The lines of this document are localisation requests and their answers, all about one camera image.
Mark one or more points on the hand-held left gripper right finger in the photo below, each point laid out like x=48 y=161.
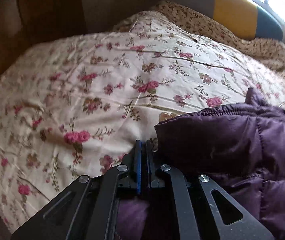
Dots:
x=149 y=165

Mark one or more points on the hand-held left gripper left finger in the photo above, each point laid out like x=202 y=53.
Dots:
x=138 y=165

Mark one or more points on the purple quilted down jacket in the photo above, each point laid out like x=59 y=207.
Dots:
x=232 y=140

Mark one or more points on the cream rose-print bedspread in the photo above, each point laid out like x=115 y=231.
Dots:
x=102 y=80

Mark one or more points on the beige small-flower quilt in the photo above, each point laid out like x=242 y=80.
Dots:
x=207 y=22

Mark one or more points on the grey yellow teal headboard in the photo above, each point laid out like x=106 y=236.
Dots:
x=232 y=12

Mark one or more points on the brown wooden wardrobe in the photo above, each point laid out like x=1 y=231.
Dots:
x=50 y=10

